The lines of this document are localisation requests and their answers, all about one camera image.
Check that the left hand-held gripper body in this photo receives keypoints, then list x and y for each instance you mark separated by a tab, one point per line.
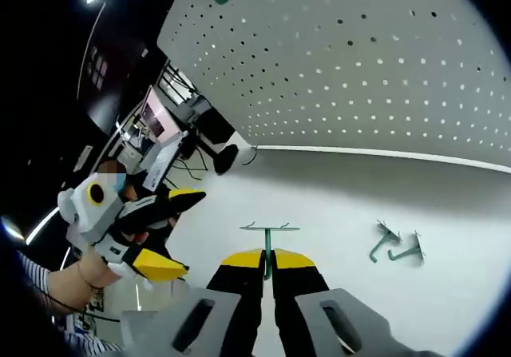
85	217

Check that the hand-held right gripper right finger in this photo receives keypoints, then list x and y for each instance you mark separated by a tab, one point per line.
295	305

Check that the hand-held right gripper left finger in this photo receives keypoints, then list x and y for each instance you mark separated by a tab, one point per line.
239	305

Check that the white perforated mounting plate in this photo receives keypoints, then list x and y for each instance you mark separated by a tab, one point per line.
339	93

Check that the person's left hand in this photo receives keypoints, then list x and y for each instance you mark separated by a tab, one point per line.
100	269

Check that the black mouse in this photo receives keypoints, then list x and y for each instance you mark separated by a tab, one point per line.
224	159

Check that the white laptop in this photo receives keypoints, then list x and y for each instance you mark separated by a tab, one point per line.
157	113

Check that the black computer tower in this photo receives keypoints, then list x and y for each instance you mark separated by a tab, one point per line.
215	129

